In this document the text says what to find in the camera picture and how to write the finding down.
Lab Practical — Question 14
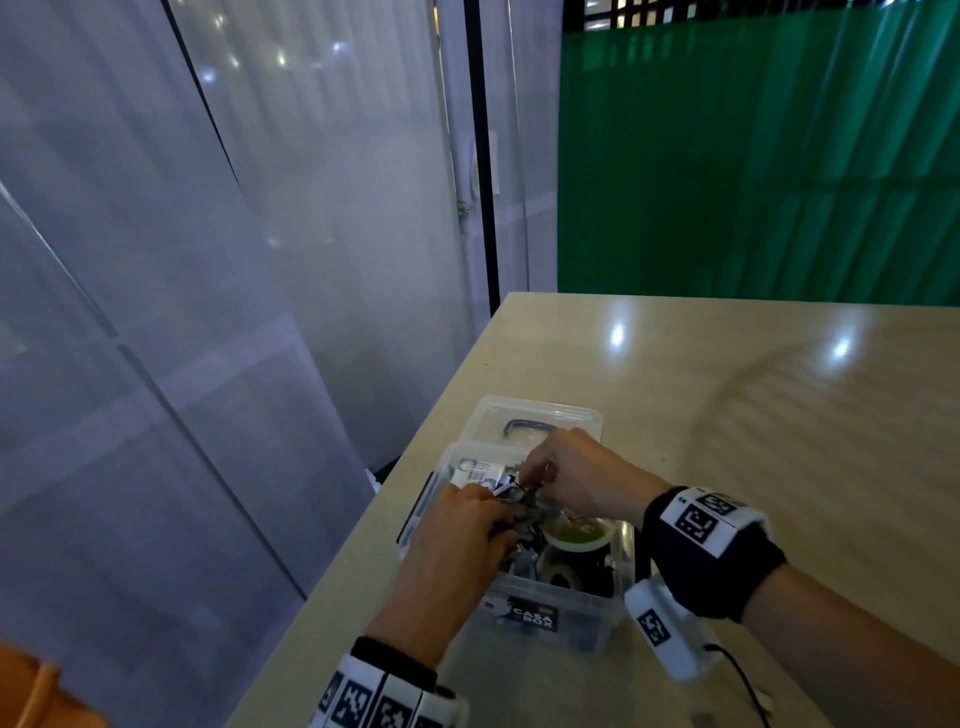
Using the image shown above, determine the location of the black window post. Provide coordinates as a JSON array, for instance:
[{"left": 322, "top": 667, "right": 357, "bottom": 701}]
[{"left": 465, "top": 0, "right": 504, "bottom": 314}]

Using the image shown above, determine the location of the green curtain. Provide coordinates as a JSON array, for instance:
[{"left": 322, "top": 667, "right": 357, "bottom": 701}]
[{"left": 558, "top": 7, "right": 960, "bottom": 309}]

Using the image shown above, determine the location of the black camera cable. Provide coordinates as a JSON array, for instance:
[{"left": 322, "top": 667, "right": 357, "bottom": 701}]
[{"left": 705, "top": 642, "right": 774, "bottom": 728}]

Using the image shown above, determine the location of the transparent storage box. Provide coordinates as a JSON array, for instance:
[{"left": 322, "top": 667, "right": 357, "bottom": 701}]
[{"left": 397, "top": 438, "right": 639, "bottom": 657}]

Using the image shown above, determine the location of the transparent box lid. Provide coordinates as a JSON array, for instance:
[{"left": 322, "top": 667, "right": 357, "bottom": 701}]
[{"left": 457, "top": 394, "right": 605, "bottom": 449}]

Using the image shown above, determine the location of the person's right hand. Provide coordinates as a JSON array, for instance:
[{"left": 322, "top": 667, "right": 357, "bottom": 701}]
[{"left": 517, "top": 427, "right": 672, "bottom": 530}]

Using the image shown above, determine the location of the orange chair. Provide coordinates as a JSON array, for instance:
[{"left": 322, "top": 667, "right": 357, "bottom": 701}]
[{"left": 0, "top": 642, "right": 107, "bottom": 728}]

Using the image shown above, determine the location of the black metal railing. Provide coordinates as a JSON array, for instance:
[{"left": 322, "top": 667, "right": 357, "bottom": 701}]
[{"left": 562, "top": 0, "right": 960, "bottom": 32}]

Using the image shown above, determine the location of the small clear tape roll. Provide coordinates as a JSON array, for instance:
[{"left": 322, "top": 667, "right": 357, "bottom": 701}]
[{"left": 540, "top": 552, "right": 602, "bottom": 594}]

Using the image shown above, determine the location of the small white staple box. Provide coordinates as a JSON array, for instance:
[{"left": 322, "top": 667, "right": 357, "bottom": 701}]
[{"left": 453, "top": 459, "right": 512, "bottom": 491}]

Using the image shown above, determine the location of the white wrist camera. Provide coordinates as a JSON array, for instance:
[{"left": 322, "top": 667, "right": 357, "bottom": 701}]
[{"left": 622, "top": 577, "right": 710, "bottom": 684}]

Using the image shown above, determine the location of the person's left hand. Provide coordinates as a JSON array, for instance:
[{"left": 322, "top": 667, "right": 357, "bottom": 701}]
[{"left": 367, "top": 483, "right": 519, "bottom": 669}]

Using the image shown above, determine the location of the person's right forearm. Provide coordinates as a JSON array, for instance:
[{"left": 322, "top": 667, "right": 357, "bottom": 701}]
[{"left": 742, "top": 562, "right": 960, "bottom": 728}]

